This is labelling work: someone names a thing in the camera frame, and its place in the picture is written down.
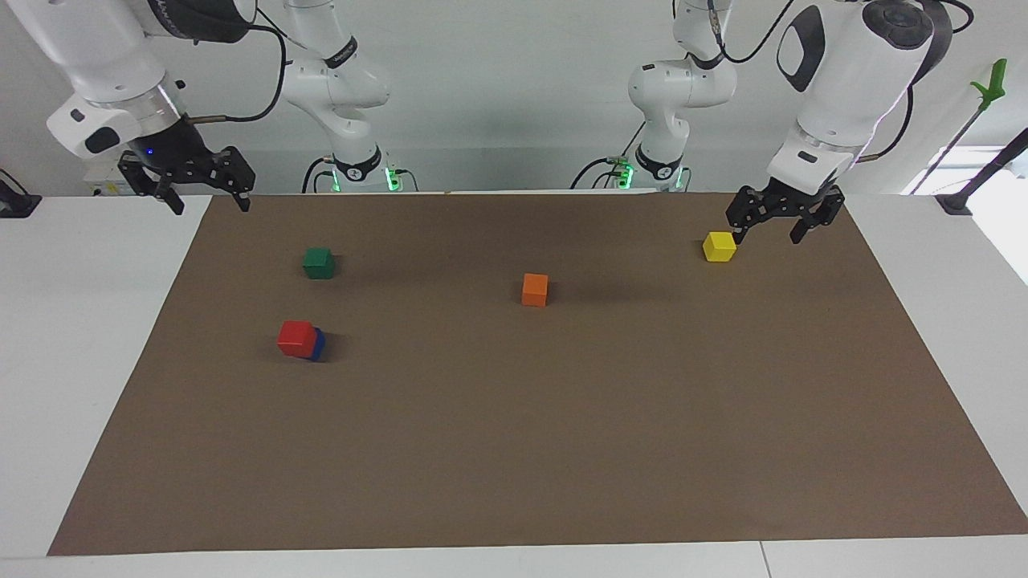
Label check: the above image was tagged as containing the brown table mat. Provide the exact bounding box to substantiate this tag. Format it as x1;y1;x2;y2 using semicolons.
47;191;1028;556

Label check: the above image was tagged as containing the red wooden block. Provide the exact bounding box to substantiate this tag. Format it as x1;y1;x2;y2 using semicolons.
277;321;316;359

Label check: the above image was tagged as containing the black clamp stand with pole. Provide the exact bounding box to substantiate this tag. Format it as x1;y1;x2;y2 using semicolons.
936;127;1028;216

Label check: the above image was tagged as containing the black left arm base cable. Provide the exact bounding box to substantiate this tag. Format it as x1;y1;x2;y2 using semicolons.
570;120;647;191

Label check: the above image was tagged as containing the grey pole with green tip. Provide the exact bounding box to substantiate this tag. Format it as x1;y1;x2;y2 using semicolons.
908;58;1009;196

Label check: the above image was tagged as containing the black table clamp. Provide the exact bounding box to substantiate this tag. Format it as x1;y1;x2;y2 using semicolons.
0;169;42;219

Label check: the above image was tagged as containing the white power strip box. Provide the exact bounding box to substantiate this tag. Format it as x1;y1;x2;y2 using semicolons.
83;155;133;196

